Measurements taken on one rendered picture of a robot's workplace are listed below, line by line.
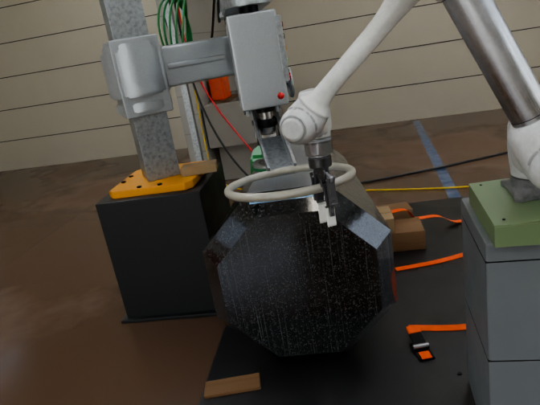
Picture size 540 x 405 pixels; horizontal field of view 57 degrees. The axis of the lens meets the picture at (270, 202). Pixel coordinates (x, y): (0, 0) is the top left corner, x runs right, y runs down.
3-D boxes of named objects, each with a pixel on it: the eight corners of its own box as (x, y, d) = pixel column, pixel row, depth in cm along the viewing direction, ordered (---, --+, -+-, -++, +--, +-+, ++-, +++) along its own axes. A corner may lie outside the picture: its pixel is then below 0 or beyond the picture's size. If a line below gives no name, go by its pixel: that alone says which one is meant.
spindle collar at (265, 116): (258, 132, 251) (247, 71, 241) (276, 129, 251) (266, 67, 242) (259, 137, 240) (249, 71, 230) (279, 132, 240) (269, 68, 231)
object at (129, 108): (105, 123, 271) (84, 44, 259) (129, 112, 304) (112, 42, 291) (166, 113, 266) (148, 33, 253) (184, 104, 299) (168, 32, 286)
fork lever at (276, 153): (243, 113, 264) (242, 104, 262) (280, 107, 265) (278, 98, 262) (260, 180, 207) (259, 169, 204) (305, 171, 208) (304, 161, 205)
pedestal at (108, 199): (121, 324, 295) (87, 206, 272) (157, 272, 357) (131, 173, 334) (230, 314, 285) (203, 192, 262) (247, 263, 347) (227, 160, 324)
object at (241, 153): (217, 184, 556) (201, 107, 529) (243, 154, 676) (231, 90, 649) (271, 177, 542) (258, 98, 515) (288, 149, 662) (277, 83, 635)
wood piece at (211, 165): (182, 177, 284) (179, 169, 282) (184, 172, 293) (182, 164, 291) (216, 171, 283) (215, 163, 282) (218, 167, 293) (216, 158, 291)
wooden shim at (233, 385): (204, 398, 218) (203, 396, 218) (206, 384, 228) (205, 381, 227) (260, 389, 218) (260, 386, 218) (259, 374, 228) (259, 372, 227)
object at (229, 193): (224, 184, 208) (223, 177, 208) (339, 163, 211) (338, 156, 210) (224, 212, 161) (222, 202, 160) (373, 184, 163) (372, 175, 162)
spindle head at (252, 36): (239, 108, 265) (224, 19, 251) (280, 101, 266) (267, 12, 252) (243, 118, 231) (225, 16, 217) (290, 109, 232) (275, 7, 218)
